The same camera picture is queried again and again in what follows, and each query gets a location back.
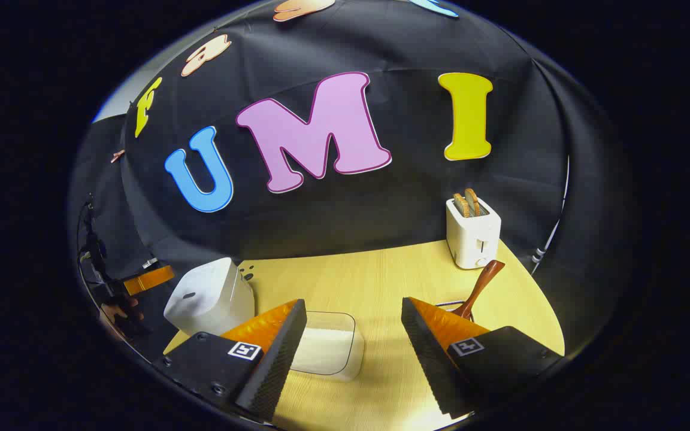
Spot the white rice cooker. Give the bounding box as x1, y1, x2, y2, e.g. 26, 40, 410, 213
164, 257, 256, 337

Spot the white cable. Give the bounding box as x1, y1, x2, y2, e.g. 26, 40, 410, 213
531, 156, 571, 273

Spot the white toaster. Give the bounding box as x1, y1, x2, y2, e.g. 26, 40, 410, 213
446, 196, 502, 270

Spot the brown wooden spoon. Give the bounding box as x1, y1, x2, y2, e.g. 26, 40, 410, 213
453, 259, 506, 321

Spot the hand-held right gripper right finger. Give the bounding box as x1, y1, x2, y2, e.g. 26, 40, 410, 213
401, 296, 564, 420

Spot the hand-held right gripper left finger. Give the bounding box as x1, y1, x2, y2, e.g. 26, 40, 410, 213
153, 298, 308, 423

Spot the white rice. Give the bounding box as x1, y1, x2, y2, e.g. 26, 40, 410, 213
292, 328, 355, 375

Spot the clear plastic container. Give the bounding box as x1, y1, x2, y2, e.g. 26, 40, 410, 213
290, 311, 365, 382

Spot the black backdrop cloth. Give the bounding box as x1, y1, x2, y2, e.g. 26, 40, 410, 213
69, 0, 627, 360

